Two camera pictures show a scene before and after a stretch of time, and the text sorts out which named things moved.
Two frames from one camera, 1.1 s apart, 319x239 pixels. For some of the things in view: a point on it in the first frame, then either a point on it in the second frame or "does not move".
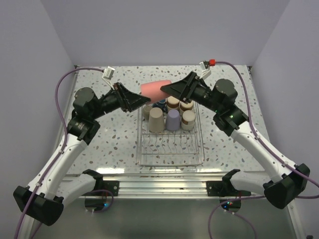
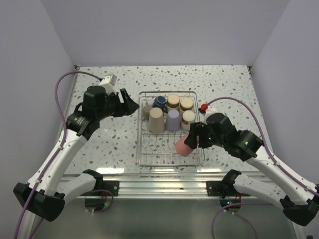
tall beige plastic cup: x=156 y=122 does not move
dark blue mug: x=161 y=103 does not move
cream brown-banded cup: x=172 y=103 does not move
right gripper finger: x=182 y=88 to x=191 y=141
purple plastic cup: x=173 y=120 does not move
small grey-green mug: x=146 y=109 does not move
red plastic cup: x=152 y=90 to x=182 y=149
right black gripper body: x=201 y=94 to x=205 y=138
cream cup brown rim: x=188 y=122 does not move
